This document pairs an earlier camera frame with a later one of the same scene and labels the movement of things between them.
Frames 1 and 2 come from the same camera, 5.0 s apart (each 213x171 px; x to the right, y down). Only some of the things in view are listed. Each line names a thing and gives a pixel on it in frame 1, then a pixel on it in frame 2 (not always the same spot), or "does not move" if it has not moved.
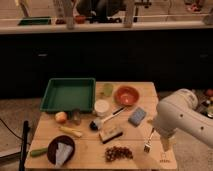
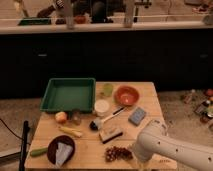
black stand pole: [24, 146] does not move
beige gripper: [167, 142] -> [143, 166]
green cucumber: [38, 152] does not move
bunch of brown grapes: [115, 153] does not move
